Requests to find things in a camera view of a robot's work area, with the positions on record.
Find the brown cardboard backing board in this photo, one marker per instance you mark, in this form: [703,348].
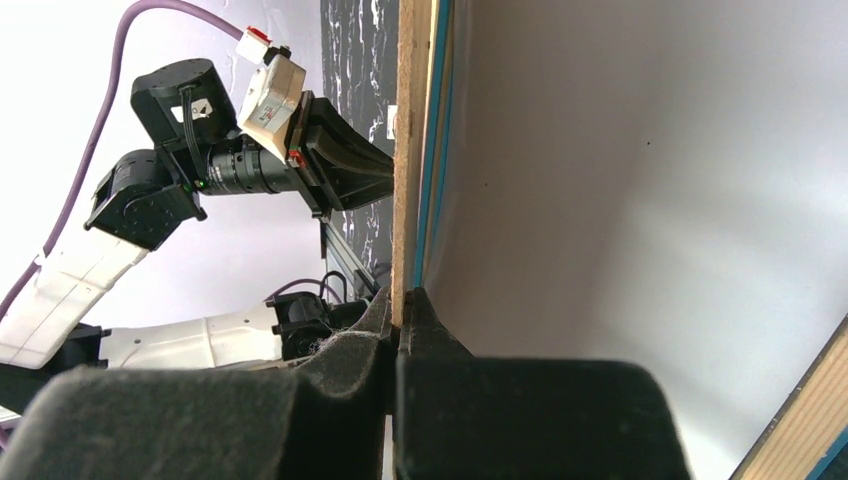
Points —
[413,72]

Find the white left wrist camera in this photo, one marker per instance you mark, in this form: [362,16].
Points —
[272,97]

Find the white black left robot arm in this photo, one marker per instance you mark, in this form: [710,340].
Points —
[197,150]

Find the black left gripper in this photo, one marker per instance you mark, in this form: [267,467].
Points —
[333,167]

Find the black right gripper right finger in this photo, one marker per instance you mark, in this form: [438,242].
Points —
[462,416]

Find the aluminium front mounting rail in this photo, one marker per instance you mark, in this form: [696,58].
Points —
[338,256]

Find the hot air balloon photo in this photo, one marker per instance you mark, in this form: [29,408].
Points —
[663,182]

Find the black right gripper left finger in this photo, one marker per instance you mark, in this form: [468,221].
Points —
[323,419]

